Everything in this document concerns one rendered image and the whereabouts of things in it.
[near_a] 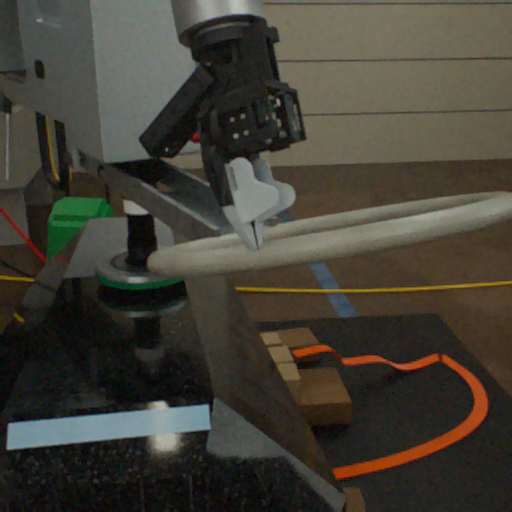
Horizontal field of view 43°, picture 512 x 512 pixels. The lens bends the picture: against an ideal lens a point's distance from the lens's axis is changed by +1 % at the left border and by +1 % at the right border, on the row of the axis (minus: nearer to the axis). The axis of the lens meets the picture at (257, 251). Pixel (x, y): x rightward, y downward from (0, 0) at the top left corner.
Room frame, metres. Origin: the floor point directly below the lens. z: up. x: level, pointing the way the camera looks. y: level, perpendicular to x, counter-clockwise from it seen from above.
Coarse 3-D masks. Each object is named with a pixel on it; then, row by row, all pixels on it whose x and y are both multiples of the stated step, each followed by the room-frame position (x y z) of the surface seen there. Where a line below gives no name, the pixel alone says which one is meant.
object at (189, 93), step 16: (208, 64) 0.66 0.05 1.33; (192, 80) 0.65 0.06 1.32; (208, 80) 0.64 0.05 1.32; (176, 96) 0.66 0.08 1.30; (192, 96) 0.65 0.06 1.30; (160, 112) 0.67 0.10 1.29; (176, 112) 0.66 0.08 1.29; (192, 112) 0.66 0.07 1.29; (160, 128) 0.66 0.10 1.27; (176, 128) 0.66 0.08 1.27; (192, 128) 0.68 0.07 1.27; (144, 144) 0.67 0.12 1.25; (160, 144) 0.66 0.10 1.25; (176, 144) 0.68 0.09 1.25
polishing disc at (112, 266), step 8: (160, 248) 1.47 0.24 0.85; (104, 256) 1.42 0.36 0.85; (112, 256) 1.42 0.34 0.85; (120, 256) 1.42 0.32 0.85; (96, 264) 1.36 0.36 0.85; (104, 264) 1.36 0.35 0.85; (112, 264) 1.36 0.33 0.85; (120, 264) 1.36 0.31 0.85; (104, 272) 1.32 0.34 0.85; (112, 272) 1.31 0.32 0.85; (120, 272) 1.31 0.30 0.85; (128, 272) 1.31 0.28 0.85; (136, 272) 1.31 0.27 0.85; (144, 272) 1.31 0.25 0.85; (112, 280) 1.30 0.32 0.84; (120, 280) 1.29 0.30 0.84; (128, 280) 1.29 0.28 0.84; (136, 280) 1.28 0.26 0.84; (144, 280) 1.29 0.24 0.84; (152, 280) 1.29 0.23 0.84; (160, 280) 1.30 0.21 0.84
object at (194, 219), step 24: (96, 168) 1.44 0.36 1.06; (120, 168) 1.34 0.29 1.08; (168, 168) 1.37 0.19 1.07; (120, 192) 1.32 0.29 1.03; (144, 192) 1.21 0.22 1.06; (168, 192) 1.32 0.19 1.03; (192, 192) 1.28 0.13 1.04; (168, 216) 1.12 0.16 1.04; (192, 216) 1.04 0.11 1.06; (216, 216) 1.17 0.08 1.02; (192, 240) 1.04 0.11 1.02
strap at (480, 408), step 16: (304, 352) 2.10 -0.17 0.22; (400, 368) 2.29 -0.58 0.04; (416, 368) 2.33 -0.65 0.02; (464, 368) 2.33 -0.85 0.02; (480, 384) 2.21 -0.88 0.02; (480, 400) 2.10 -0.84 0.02; (480, 416) 1.99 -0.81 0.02; (448, 432) 1.90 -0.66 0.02; (464, 432) 1.90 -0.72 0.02; (416, 448) 1.81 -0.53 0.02; (432, 448) 1.81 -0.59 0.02; (368, 464) 1.73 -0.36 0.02; (384, 464) 1.73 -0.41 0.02; (400, 464) 1.73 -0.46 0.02
